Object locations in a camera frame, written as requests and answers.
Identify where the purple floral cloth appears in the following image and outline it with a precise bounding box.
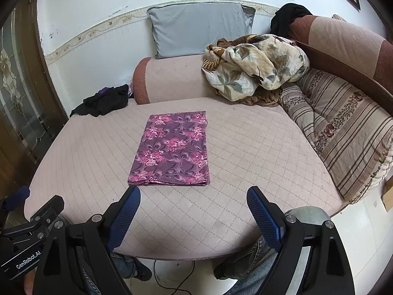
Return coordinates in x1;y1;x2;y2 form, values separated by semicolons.
128;111;210;186

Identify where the black and purple clothes pile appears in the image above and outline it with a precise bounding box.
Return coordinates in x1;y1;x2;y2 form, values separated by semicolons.
70;85;129;117

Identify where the person's jeans leg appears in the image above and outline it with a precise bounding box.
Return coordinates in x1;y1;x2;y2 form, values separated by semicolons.
111;206;330;294

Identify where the black shoe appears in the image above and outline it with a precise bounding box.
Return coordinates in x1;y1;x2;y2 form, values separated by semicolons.
131;257;153;282

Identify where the wooden glass door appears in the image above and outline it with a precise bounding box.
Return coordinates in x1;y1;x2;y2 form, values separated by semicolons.
1;0;67;197

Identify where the cardboard box on floor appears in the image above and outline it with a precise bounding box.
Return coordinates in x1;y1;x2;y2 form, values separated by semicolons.
381;177;393;212

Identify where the striped floral cushion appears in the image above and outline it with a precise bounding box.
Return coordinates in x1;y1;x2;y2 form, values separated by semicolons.
280;69;392;204

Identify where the beige leaf pattern blanket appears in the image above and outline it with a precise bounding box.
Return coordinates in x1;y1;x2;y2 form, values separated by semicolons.
202;34;310;106

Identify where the grey pillow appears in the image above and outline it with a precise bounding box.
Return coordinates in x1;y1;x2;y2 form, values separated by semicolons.
147;2;256;59

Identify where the black garment on backrest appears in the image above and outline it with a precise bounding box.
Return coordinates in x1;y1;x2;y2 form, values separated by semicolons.
270;3;312;38

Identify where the black cable on floor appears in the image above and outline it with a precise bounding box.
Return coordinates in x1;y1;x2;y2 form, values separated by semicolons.
151;259;197;295

